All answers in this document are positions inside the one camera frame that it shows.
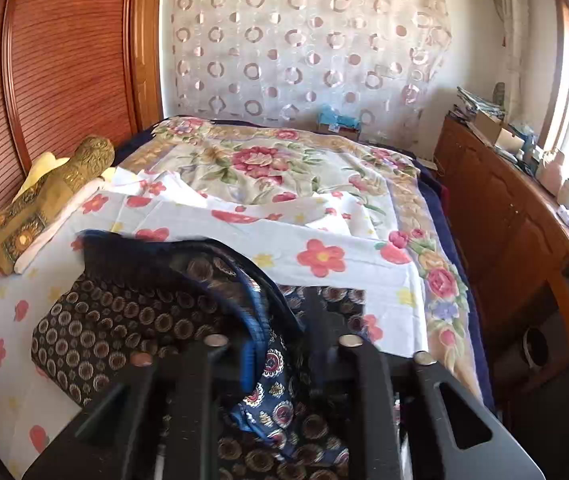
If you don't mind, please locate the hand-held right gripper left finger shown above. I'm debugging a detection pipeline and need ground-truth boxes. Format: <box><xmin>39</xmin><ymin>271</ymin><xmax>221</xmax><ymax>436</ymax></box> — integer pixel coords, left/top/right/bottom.
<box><xmin>22</xmin><ymin>285</ymin><xmax>271</xmax><ymax>480</ymax></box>

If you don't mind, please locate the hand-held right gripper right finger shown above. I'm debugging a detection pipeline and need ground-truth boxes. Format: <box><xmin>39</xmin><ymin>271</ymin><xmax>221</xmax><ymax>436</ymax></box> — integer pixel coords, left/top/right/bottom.
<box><xmin>300</xmin><ymin>286</ymin><xmax>545</xmax><ymax>480</ymax></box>

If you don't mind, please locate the dark blue patterned garment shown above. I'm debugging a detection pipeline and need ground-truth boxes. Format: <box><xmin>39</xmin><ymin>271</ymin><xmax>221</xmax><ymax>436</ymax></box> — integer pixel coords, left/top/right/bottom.
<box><xmin>31</xmin><ymin>230</ymin><xmax>367</xmax><ymax>480</ymax></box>

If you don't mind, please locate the white flower print sheet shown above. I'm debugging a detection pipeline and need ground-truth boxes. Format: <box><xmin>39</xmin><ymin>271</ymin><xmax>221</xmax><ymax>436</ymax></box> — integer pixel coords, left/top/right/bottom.
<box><xmin>0</xmin><ymin>165</ymin><xmax>432</xmax><ymax>480</ymax></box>

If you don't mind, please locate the gold embroidered pillow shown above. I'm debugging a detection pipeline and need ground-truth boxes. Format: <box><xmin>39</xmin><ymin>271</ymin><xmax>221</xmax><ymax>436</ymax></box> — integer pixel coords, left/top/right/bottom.
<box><xmin>0</xmin><ymin>135</ymin><xmax>115</xmax><ymax>276</ymax></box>

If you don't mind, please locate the yellow cloth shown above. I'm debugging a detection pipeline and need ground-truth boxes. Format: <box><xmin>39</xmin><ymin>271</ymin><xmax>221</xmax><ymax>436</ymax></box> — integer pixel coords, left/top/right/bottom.
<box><xmin>17</xmin><ymin>152</ymin><xmax>116</xmax><ymax>196</ymax></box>

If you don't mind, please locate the dark round bin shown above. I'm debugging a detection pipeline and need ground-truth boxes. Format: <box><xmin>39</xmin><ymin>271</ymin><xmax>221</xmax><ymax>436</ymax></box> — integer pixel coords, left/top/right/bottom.
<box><xmin>520</xmin><ymin>326</ymin><xmax>551</xmax><ymax>372</ymax></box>

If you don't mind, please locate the cardboard box with blue item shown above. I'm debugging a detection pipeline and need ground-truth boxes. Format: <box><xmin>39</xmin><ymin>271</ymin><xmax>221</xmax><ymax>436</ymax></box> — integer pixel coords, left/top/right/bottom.
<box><xmin>317</xmin><ymin>105</ymin><xmax>363</xmax><ymax>142</ymax></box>

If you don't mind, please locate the wooden side cabinet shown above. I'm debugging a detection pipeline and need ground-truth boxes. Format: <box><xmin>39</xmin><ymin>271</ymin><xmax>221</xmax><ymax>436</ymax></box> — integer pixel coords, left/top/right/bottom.
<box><xmin>433</xmin><ymin>115</ymin><xmax>569</xmax><ymax>403</ymax></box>

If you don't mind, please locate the wooden headboard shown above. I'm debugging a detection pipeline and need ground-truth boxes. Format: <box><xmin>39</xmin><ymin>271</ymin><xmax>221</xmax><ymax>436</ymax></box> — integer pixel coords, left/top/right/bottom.
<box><xmin>0</xmin><ymin>0</ymin><xmax>165</xmax><ymax>283</ymax></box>

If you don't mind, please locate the open cardboard box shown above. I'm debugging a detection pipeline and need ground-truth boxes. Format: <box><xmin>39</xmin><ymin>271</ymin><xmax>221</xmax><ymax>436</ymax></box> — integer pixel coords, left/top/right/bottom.
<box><xmin>467</xmin><ymin>110</ymin><xmax>505</xmax><ymax>148</ymax></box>

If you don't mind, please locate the white small box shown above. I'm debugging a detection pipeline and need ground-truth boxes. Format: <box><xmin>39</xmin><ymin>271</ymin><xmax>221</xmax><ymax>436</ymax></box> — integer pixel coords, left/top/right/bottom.
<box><xmin>494</xmin><ymin>129</ymin><xmax>525</xmax><ymax>158</ymax></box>

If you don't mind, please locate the stack of papers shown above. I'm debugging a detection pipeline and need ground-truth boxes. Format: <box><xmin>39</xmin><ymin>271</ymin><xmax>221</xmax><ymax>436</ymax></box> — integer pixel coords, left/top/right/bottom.
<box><xmin>455</xmin><ymin>86</ymin><xmax>506</xmax><ymax>120</ymax></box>

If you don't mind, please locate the pink bottle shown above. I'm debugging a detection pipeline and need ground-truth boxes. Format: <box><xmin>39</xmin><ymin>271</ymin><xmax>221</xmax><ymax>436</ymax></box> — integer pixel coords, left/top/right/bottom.
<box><xmin>537</xmin><ymin>149</ymin><xmax>566</xmax><ymax>196</ymax></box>

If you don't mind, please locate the blue plastic bag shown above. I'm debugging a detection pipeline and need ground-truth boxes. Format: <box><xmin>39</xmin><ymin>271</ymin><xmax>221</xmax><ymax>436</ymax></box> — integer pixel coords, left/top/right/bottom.
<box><xmin>510</xmin><ymin>122</ymin><xmax>539</xmax><ymax>153</ymax></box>

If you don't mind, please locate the circle pattern sheer curtain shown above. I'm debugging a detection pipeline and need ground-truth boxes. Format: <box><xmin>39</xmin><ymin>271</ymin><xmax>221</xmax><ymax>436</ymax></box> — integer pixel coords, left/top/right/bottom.
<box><xmin>160</xmin><ymin>0</ymin><xmax>454</xmax><ymax>135</ymax></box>

